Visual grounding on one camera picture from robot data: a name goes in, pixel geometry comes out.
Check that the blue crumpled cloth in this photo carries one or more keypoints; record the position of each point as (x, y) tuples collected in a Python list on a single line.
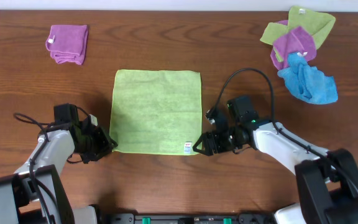
[(307, 83)]

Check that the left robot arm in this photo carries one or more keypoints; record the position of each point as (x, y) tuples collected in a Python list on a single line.
[(34, 193)]

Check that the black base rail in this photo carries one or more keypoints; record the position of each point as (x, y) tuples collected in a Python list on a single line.
[(244, 218)]

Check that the folded purple cloth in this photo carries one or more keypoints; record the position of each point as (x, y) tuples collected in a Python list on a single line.
[(67, 43)]

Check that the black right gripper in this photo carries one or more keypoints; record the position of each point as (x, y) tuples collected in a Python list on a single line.
[(210, 143)]

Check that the green cloth at back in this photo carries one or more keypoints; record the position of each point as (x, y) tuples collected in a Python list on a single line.
[(317, 24)]

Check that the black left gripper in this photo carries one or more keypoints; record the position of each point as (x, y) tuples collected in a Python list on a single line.
[(101, 142)]

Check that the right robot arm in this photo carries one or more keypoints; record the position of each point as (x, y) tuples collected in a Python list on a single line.
[(327, 181)]

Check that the purple crumpled cloth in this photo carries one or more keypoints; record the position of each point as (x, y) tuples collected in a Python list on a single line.
[(296, 41)]

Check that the green microfibre cloth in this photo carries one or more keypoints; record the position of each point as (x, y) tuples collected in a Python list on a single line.
[(156, 112)]

